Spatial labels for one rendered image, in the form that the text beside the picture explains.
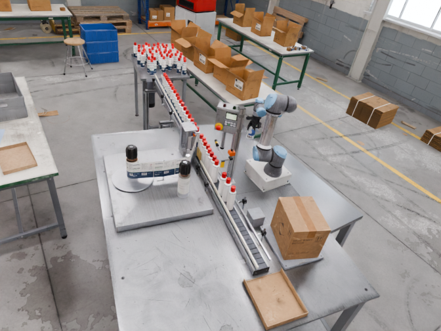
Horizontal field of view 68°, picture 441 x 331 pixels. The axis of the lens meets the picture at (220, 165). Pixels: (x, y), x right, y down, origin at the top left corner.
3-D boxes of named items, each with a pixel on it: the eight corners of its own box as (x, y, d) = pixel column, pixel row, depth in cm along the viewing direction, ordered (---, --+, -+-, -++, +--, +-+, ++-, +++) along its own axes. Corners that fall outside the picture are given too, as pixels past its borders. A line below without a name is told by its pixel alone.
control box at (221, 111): (216, 123, 248) (220, 101, 236) (238, 129, 246) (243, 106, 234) (213, 130, 240) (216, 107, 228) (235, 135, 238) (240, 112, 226)
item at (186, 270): (90, 136, 296) (90, 134, 295) (240, 123, 350) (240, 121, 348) (127, 389, 146) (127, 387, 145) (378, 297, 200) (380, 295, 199)
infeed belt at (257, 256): (180, 131, 316) (180, 127, 313) (188, 131, 319) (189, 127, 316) (254, 274, 198) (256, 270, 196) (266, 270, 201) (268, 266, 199)
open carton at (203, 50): (186, 64, 471) (188, 38, 448) (212, 62, 494) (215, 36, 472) (200, 75, 447) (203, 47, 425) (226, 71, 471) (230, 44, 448)
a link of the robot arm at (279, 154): (284, 167, 257) (290, 154, 248) (268, 166, 254) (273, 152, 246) (281, 158, 266) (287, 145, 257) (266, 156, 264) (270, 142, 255)
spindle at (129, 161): (125, 175, 248) (123, 143, 231) (138, 173, 251) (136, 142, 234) (127, 182, 242) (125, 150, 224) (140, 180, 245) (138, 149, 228)
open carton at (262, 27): (245, 31, 655) (248, 10, 632) (262, 30, 674) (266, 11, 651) (256, 37, 629) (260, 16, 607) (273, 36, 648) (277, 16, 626)
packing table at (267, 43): (212, 54, 753) (216, 18, 706) (241, 52, 792) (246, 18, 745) (272, 95, 613) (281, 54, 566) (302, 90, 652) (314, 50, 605)
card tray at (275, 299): (243, 282, 194) (243, 278, 192) (280, 271, 203) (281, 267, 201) (266, 330, 173) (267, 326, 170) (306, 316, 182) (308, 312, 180)
